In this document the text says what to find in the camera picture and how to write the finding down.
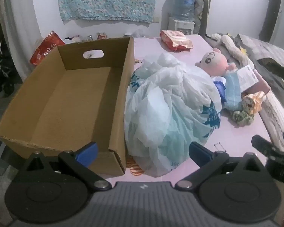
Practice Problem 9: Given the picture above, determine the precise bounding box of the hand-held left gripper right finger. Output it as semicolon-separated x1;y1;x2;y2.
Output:
174;141;267;191

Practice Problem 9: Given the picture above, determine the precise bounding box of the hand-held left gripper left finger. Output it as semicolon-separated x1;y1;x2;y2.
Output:
19;141;113;192

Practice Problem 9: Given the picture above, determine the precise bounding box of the brown cardboard box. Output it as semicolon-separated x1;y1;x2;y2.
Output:
0;37;135;177

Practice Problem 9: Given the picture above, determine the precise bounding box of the blue checked towel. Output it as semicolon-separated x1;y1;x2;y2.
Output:
224;72;245;110

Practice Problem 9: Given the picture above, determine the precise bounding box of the white plastic bag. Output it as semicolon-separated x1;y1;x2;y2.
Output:
124;52;222;178

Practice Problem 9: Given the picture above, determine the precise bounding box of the white teal carton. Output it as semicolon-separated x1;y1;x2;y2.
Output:
237;65;259;91

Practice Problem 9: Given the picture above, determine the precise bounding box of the pink plush doll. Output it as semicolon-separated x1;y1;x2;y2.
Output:
195;48;237;78

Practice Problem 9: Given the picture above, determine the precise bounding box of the white fringed blanket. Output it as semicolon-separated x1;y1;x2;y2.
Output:
258;92;284;147

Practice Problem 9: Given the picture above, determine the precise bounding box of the green knitted toy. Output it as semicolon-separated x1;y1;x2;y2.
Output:
232;110;255;126

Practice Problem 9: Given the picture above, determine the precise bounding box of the orange striped knitted toy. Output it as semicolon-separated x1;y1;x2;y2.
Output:
242;92;268;114

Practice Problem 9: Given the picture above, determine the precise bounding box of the pink sponge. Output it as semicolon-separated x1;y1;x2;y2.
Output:
245;72;271;94

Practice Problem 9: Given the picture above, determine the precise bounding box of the dark grey blanket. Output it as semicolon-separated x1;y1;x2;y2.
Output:
251;57;284;104

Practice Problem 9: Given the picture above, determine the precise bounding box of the grey plaid quilt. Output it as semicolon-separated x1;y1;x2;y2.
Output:
235;33;284;62

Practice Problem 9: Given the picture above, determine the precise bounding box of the cream lace cloth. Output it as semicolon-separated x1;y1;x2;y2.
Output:
212;33;255;70

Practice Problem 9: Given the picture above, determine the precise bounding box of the red snack bag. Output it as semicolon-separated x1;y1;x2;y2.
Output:
30;31;65;66

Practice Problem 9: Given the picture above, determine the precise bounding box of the pink printed bed sheet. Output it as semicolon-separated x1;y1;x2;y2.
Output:
104;34;275;185

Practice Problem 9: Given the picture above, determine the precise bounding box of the red wet wipes pack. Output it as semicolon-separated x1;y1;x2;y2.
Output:
160;30;194;52

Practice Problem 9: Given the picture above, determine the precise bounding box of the white water dispenser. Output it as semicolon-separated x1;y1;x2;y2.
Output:
168;18;195;35

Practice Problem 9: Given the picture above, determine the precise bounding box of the white curtain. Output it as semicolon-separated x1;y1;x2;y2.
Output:
0;0;42;83

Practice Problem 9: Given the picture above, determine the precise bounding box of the blue water bottle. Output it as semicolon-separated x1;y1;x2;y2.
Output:
172;0;196;22

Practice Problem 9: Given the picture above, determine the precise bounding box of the blue floral wall cloth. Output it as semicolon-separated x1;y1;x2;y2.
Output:
57;0;168;24

